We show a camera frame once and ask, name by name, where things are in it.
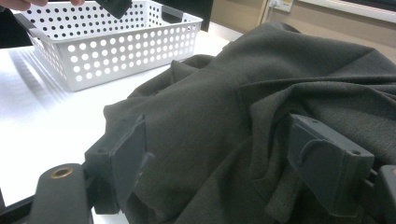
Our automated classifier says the white wall socket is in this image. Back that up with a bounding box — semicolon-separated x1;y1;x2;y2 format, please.
268;0;294;14

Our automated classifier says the dark grey skirt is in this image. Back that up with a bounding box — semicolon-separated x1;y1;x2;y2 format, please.
103;21;396;224

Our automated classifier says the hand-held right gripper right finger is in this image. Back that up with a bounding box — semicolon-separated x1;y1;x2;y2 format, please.
287;113;376;217

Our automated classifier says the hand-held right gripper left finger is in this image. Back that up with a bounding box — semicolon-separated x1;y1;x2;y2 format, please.
83;113;155;217

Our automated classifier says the white perforated plastic basket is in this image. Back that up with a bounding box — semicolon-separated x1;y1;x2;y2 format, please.
13;0;205;93

